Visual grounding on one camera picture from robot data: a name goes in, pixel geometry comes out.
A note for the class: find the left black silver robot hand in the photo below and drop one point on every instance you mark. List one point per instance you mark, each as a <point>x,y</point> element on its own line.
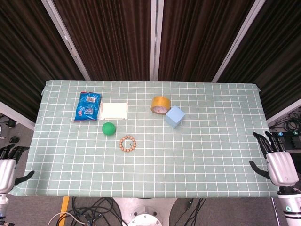
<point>7,171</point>

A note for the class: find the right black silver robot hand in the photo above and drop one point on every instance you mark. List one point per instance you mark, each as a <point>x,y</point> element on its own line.
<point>281,167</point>

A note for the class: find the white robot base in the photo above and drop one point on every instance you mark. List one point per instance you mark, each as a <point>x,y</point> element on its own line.
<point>144,212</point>

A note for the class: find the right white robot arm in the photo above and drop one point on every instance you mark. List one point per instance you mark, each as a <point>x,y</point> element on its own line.
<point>291,207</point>

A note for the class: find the black box with green lights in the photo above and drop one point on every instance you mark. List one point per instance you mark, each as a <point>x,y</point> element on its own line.
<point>292,140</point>

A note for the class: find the small black floor object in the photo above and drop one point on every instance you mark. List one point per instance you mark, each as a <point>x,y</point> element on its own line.
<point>14,139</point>

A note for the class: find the metal table leg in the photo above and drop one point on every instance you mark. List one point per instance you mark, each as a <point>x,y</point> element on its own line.
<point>275,212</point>

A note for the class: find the yellow floor tape strip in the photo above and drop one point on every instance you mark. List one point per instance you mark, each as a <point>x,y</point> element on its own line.
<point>64,204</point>

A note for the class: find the blue snack bag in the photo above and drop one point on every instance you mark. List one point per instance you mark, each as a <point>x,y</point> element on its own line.
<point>87,108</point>

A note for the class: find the dark brown curtain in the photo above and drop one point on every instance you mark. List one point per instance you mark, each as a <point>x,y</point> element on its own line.
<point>110,40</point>
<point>28,51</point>
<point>200,40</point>
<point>277,58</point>

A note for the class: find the green ball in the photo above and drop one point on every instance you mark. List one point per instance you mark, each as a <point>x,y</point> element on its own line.
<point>108,129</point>

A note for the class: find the green checkered tablecloth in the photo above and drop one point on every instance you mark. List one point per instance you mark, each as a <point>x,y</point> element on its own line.
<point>164,160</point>

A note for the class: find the light blue foam cube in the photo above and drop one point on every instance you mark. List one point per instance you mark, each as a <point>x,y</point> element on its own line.
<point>175,116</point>

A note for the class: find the white shallow tray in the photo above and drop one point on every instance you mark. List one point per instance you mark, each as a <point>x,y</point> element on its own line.
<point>114,110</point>

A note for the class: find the yellow packing tape roll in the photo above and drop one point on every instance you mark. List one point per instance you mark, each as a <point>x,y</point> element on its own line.
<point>160,102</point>

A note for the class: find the white frame post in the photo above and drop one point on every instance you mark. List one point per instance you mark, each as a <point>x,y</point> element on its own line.
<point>285,110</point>
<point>156,40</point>
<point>65,40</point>
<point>16,115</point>
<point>237,42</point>

